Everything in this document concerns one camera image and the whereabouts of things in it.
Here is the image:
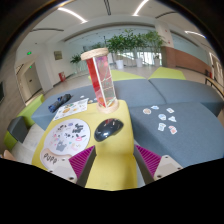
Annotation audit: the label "scattered small paper stickers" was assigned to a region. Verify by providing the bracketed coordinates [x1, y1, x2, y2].
[142, 105, 178, 135]
[79, 95, 98, 104]

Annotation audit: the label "lime green sofa module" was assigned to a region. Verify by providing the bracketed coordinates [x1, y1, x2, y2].
[3, 94, 45, 151]
[148, 66, 187, 81]
[88, 69, 146, 83]

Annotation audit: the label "black computer mouse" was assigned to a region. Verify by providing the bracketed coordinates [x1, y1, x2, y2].
[93, 117, 125, 143]

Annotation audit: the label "red prism with wooden ends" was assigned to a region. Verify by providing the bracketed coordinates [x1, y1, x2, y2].
[80, 47, 120, 115]

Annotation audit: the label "wooden bench with black frame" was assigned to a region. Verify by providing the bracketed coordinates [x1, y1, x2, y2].
[203, 75, 224, 98]

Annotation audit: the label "dark grey cube seat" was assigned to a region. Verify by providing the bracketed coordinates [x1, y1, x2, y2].
[7, 115, 29, 144]

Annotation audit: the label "round white puppy mouse pad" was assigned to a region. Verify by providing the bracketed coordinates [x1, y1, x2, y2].
[39, 118, 91, 167]

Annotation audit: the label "white sticker sheet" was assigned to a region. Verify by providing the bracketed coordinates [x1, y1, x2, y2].
[53, 97, 90, 121]

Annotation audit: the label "ceiling strip lights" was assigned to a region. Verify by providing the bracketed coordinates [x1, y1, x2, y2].
[56, 0, 208, 39]

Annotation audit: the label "red fire extinguisher box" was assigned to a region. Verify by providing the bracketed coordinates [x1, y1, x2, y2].
[58, 71, 67, 83]

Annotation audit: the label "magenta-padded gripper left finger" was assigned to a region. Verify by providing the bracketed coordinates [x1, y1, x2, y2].
[48, 144, 98, 188]

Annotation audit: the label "row of potted plants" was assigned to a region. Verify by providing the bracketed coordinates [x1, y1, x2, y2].
[69, 29, 165, 69]

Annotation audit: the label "framed wall notice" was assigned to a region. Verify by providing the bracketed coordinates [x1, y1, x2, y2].
[53, 50, 64, 61]

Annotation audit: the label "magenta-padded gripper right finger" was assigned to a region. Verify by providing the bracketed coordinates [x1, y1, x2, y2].
[133, 143, 184, 185]

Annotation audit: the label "long grey sofa module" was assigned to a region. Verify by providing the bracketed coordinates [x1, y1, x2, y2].
[31, 79, 168, 131]

